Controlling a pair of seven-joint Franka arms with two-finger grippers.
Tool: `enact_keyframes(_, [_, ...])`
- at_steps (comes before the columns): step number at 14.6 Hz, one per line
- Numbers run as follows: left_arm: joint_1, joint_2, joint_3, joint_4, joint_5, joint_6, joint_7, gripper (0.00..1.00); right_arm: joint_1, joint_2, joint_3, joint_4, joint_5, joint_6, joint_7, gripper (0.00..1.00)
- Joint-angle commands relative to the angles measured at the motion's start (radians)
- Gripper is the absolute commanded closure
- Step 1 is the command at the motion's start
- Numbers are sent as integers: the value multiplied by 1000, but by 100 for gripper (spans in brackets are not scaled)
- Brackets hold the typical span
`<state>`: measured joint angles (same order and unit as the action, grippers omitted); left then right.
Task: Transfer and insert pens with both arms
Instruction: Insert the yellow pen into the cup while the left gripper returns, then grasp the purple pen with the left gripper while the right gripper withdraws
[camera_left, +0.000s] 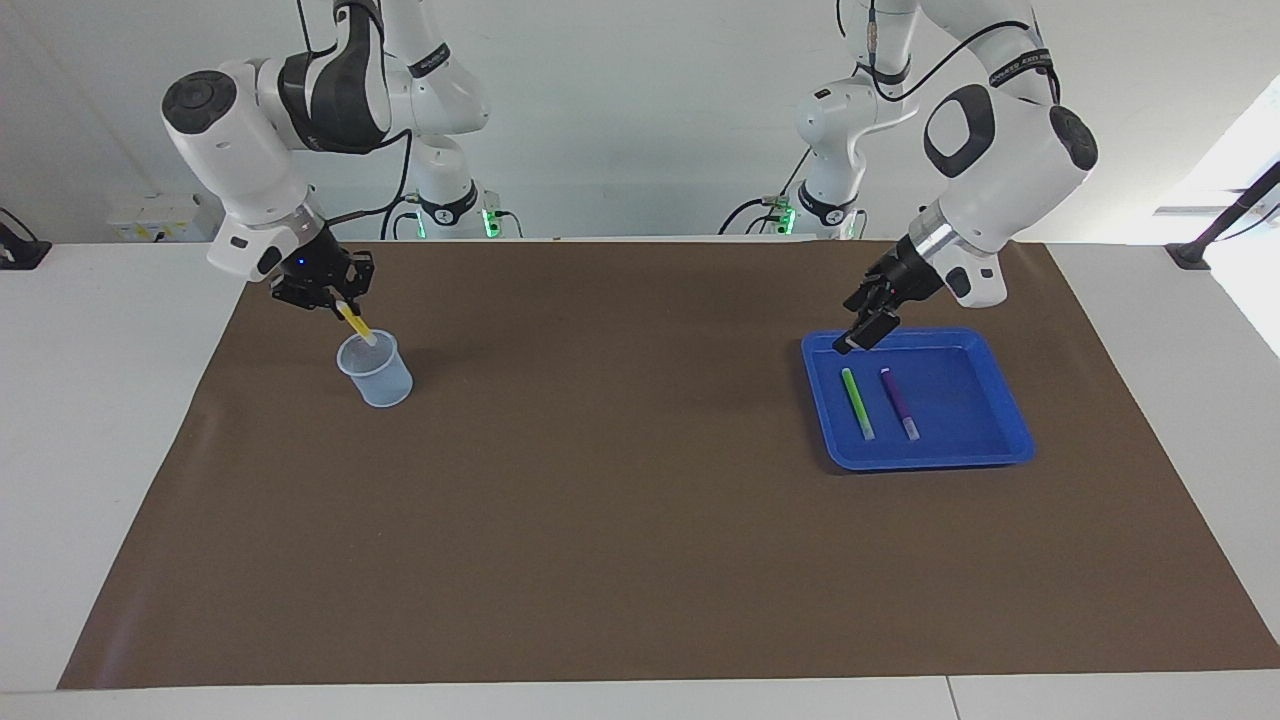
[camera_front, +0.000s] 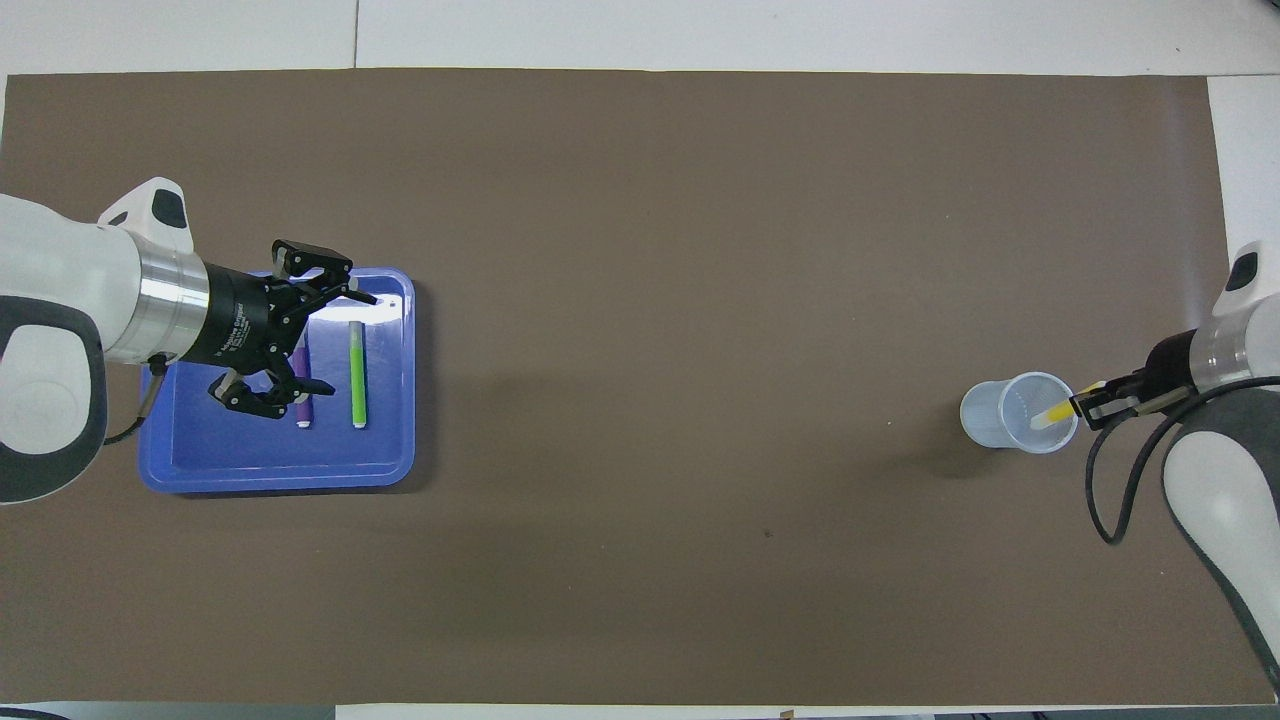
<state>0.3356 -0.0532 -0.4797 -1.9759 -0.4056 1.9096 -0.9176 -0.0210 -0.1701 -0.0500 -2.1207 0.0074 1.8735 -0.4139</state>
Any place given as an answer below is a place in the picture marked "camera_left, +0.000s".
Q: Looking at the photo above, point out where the black clamp stand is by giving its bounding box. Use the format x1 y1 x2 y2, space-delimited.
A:
1165 160 1280 271

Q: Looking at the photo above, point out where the green pen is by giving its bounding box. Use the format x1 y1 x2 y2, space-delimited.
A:
841 368 876 442

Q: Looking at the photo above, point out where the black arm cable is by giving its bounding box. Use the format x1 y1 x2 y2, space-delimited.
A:
296 0 416 229
865 0 1061 103

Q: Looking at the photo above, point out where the clear plastic cup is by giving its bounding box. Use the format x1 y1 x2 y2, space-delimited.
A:
336 329 414 409

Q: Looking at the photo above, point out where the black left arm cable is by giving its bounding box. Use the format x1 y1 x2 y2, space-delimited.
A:
865 0 1061 103

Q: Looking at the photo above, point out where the black base cable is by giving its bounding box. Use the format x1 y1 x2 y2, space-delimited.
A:
718 150 813 237
380 193 423 241

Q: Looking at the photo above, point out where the blue plastic tray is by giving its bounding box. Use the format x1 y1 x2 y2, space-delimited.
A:
801 327 1037 472

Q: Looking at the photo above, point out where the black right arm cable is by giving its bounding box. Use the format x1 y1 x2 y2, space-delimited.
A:
296 0 416 229

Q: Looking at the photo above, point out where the white wall socket box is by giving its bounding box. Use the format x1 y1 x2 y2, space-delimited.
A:
108 193 216 244

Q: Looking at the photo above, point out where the brown table mat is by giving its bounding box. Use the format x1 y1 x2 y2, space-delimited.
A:
57 240 1280 691

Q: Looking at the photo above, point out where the black left base cable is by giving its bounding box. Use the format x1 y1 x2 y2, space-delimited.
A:
718 150 813 237

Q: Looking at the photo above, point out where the black table clamp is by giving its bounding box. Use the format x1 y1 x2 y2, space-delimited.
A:
0 207 53 271

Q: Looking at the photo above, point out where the purple pen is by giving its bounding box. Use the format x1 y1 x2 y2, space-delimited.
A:
880 367 920 442

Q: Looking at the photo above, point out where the black right base cable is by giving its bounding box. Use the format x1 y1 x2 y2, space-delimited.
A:
380 193 423 241

